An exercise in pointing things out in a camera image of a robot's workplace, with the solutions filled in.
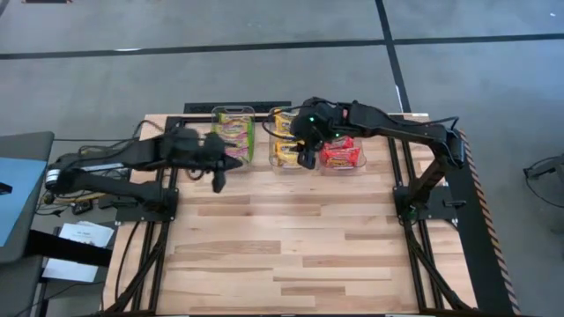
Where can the black aluminium table frame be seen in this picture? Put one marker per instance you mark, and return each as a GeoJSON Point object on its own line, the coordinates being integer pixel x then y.
{"type": "Point", "coordinates": [391, 167]}

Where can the black hazard striped board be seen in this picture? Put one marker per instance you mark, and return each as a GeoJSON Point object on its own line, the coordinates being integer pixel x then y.
{"type": "Point", "coordinates": [476, 246]}

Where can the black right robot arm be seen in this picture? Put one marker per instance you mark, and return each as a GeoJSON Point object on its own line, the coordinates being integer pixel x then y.
{"type": "Point", "coordinates": [396, 125]}

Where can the black power adapter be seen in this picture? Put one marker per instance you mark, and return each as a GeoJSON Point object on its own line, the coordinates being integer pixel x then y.
{"type": "Point", "coordinates": [82, 207]}

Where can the grey floor stand base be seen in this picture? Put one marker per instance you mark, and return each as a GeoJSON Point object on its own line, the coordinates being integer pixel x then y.
{"type": "Point", "coordinates": [551, 165]}

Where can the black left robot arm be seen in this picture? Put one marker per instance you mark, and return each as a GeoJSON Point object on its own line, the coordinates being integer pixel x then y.
{"type": "Point", "coordinates": [123, 156]}

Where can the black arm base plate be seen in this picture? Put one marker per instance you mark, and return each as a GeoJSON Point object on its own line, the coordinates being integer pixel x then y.
{"type": "Point", "coordinates": [128, 213]}
{"type": "Point", "coordinates": [445, 207]}

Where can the white paper sheet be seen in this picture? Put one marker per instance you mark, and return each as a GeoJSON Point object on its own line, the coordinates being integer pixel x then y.
{"type": "Point", "coordinates": [66, 270]}
{"type": "Point", "coordinates": [88, 235]}

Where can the small black device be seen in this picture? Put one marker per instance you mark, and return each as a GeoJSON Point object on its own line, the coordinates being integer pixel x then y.
{"type": "Point", "coordinates": [5, 188]}

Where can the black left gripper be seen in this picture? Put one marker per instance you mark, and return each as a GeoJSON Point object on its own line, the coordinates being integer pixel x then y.
{"type": "Point", "coordinates": [194, 149]}

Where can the clear plastic bin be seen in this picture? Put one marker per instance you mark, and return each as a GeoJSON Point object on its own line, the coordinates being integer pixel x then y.
{"type": "Point", "coordinates": [363, 154]}
{"type": "Point", "coordinates": [286, 171]}
{"type": "Point", "coordinates": [251, 164]}

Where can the blue sheet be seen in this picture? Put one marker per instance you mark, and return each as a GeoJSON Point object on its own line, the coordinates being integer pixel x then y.
{"type": "Point", "coordinates": [22, 198]}

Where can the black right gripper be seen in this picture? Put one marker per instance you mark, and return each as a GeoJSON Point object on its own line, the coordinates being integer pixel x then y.
{"type": "Point", "coordinates": [317, 123]}

